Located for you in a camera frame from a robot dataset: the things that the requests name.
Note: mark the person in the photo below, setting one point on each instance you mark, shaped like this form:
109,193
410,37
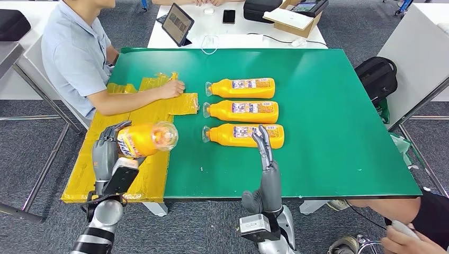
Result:
75,59
209,2
396,210

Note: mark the black bag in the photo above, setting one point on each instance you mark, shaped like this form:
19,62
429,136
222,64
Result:
13,24

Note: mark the white power adapter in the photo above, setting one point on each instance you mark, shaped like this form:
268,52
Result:
298,42

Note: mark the white handheld controller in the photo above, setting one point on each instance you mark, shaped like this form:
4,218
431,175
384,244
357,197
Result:
405,229

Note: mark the yellow taped mat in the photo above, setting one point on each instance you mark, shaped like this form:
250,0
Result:
151,182

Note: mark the white table with metal frame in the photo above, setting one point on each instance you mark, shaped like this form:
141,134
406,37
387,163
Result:
38,5

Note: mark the cardboard box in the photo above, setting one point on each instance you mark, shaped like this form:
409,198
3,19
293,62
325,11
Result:
297,31

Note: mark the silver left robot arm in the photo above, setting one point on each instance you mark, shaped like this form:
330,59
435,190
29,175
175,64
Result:
101,214

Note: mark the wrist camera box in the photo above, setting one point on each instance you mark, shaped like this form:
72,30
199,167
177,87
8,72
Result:
254,224
119,180

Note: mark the white earbud case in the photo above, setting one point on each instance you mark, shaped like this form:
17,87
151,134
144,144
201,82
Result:
209,11

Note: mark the green bag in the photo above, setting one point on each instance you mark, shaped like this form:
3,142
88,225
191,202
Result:
384,112

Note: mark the white sheet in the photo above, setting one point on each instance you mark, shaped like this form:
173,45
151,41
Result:
288,18

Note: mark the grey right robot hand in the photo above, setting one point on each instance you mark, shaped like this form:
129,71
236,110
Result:
270,189

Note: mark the white table with metal legs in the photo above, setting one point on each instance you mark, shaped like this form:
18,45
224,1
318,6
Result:
416,52

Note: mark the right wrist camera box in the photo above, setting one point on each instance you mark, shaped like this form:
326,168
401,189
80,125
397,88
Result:
254,224

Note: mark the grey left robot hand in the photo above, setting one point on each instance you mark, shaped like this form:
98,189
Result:
101,157

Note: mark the black zip case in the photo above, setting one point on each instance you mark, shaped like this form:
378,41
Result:
260,10

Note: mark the person's right hand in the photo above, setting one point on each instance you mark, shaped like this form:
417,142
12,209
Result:
172,89

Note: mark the black tablet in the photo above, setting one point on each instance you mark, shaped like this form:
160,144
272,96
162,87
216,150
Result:
178,24

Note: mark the green table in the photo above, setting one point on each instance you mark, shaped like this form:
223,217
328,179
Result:
333,122

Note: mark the orange detergent bottle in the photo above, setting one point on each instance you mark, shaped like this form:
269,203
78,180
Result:
144,140
241,93
228,137
241,116

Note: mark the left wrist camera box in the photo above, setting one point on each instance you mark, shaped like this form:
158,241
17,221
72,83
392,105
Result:
119,180

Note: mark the black terminal with screen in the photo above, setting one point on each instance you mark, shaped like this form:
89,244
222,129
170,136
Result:
309,7

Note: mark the chrome chair base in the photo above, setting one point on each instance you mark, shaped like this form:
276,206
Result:
368,245

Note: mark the clear plastic bag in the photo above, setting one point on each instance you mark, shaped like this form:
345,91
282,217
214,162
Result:
401,149

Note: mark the person's right forearm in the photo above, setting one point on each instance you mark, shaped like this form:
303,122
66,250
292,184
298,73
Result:
125,102

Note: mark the black smartphone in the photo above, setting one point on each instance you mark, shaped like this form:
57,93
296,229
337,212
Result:
229,16

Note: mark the black backpack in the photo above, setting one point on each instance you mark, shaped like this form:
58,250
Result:
375,79

